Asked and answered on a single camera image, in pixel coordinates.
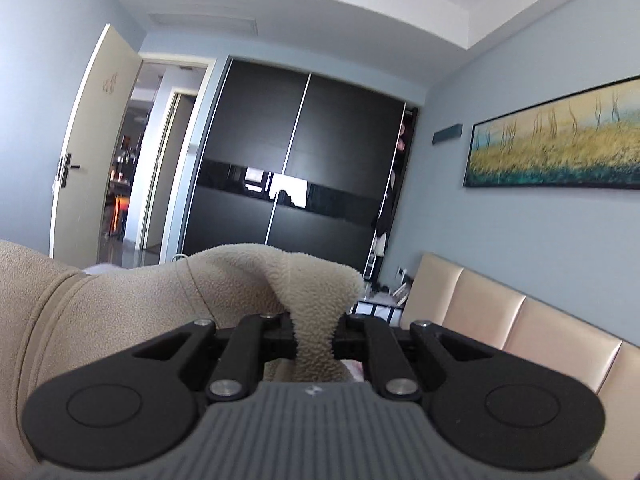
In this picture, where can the beige padded headboard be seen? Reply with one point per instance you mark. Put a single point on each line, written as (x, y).
(500, 320)

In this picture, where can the beige fleece jacket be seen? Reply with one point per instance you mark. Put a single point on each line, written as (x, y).
(125, 310)

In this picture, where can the cream door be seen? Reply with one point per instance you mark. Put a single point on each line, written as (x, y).
(95, 160)

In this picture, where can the framed landscape painting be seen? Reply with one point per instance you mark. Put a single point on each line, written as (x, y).
(550, 150)

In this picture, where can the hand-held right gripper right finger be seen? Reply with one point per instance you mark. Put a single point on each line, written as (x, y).
(345, 342)

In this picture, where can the grey wall box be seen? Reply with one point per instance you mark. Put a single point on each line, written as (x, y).
(447, 134)

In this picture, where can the ceiling air vent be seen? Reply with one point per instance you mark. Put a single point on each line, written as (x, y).
(200, 24)

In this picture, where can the black sliding wardrobe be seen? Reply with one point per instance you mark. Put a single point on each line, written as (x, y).
(250, 125)

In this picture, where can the white nightstand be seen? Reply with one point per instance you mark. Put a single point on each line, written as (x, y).
(375, 310)

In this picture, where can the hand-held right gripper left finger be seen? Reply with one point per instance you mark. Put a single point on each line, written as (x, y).
(280, 342)

